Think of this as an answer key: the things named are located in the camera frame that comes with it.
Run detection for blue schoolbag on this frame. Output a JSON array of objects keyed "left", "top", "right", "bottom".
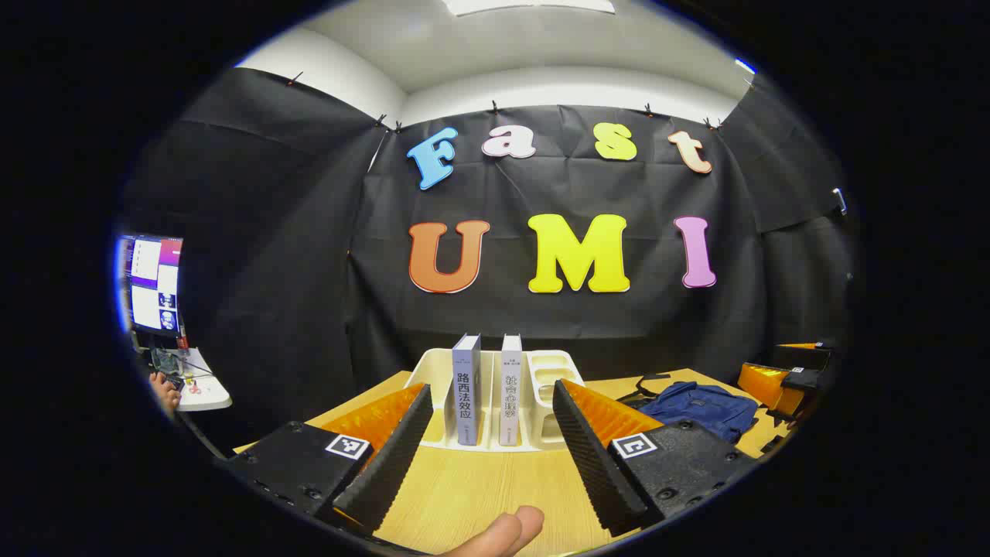
[{"left": 615, "top": 373, "right": 763, "bottom": 445}]

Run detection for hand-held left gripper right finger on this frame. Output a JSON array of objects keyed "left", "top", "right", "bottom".
[{"left": 551, "top": 378, "right": 760, "bottom": 538}]

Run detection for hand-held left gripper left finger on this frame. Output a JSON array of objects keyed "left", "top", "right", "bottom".
[{"left": 223, "top": 381, "right": 435, "bottom": 536}]

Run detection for white grey patterned book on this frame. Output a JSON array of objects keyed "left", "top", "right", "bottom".
[{"left": 498, "top": 333, "right": 524, "bottom": 448}]

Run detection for ceiling light panel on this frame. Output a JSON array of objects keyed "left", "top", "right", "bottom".
[{"left": 442, "top": 0, "right": 617, "bottom": 18}]

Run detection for lavender spine book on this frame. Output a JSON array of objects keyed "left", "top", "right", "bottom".
[{"left": 452, "top": 333, "right": 483, "bottom": 448}]

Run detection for white plastic bookshelf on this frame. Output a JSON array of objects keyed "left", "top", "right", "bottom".
[{"left": 402, "top": 347, "right": 586, "bottom": 453}]

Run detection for computer monitor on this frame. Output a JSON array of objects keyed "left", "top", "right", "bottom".
[{"left": 116, "top": 234, "right": 185, "bottom": 337}]

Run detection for small white table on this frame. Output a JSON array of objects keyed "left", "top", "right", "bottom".
[{"left": 166, "top": 347, "right": 233, "bottom": 412}]

